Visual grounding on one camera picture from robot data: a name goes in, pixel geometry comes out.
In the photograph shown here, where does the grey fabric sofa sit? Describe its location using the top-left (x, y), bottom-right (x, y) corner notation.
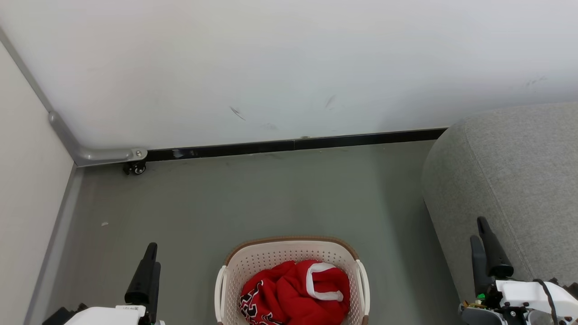
top-left (421, 102), bottom-right (578, 307)

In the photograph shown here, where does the grey metal partition frame tube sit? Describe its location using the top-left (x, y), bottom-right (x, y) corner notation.
top-left (0, 27), bottom-right (148, 167)

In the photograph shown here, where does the cream perforated laundry basket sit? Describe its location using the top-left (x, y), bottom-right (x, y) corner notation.
top-left (214, 236), bottom-right (371, 325)

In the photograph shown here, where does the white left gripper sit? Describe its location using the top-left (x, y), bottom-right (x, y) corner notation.
top-left (63, 243), bottom-right (165, 325)

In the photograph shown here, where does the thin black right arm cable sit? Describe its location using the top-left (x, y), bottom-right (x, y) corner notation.
top-left (534, 279), bottom-right (560, 325)

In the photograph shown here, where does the red jersey with black print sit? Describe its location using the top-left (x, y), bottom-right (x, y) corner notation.
top-left (239, 260), bottom-right (312, 325)

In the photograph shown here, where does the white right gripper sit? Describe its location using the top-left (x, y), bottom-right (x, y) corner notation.
top-left (460, 217), bottom-right (578, 325)

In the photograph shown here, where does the black baseboard strip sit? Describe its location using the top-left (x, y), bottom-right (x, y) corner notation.
top-left (147, 128), bottom-right (447, 162)

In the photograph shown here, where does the red garment with white trim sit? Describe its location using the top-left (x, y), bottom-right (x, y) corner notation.
top-left (289, 260), bottom-right (351, 325)

